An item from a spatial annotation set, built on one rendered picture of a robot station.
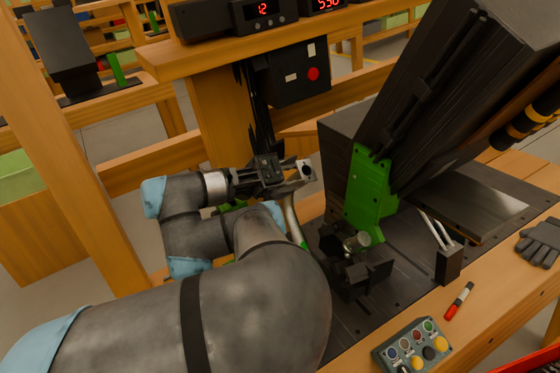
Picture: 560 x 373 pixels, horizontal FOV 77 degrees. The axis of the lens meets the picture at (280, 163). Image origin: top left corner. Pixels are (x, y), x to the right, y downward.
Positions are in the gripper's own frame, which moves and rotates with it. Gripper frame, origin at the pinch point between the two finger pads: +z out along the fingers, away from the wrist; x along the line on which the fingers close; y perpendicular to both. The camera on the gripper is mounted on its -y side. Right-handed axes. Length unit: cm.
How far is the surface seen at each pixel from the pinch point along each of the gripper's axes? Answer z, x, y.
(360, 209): 13.1, -11.5, -0.6
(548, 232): 63, -32, 9
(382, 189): 13.2, -9.5, 9.1
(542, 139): 287, 14, -85
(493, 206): 34.6, -20.3, 17.0
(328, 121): 20.1, 16.2, -8.8
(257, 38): -6.9, 28.8, 11.4
